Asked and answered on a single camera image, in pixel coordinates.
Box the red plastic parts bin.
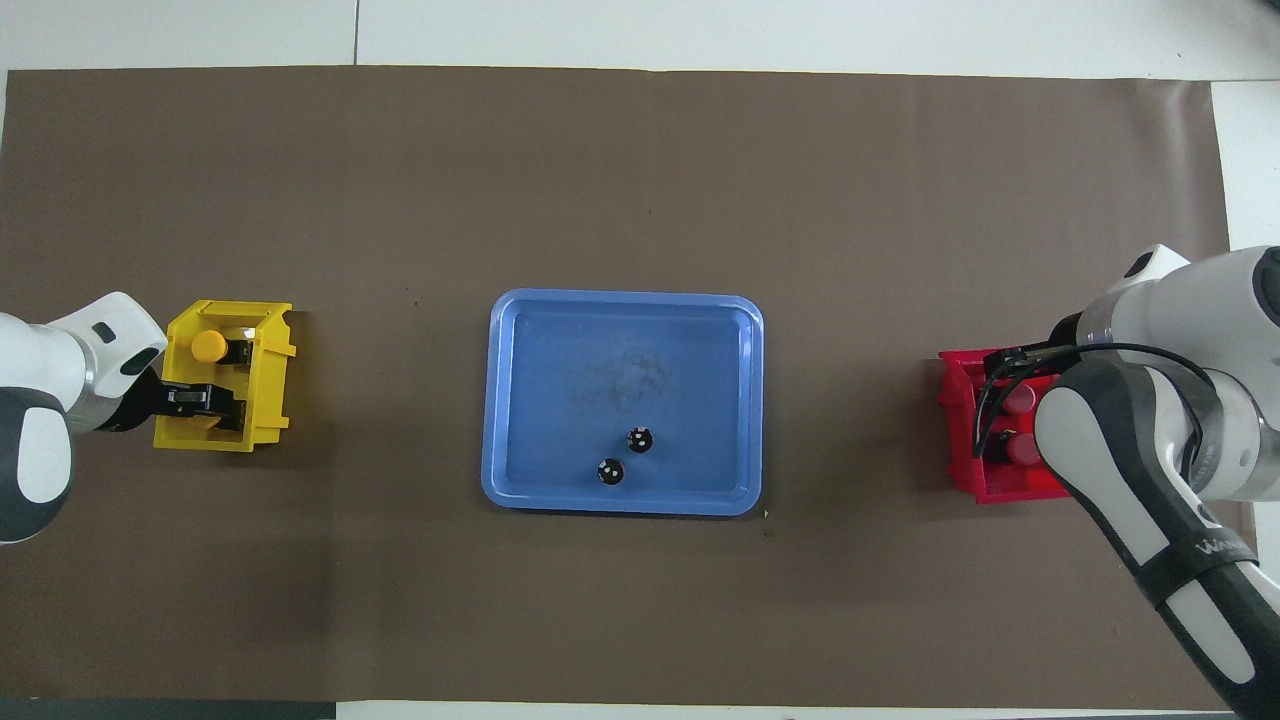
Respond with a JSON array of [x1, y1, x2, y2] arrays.
[[937, 348, 1076, 506]]

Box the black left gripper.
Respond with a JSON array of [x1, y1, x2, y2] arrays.
[[98, 366, 234, 434]]

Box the blue plastic tray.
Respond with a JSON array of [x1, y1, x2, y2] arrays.
[[481, 288, 765, 517]]

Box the brown paper table mat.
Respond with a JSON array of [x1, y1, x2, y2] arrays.
[[0, 65, 1271, 711]]

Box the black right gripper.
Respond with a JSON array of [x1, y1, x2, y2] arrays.
[[984, 313, 1087, 378]]

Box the yellow plastic parts bin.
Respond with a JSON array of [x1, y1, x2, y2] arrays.
[[153, 300, 299, 454]]

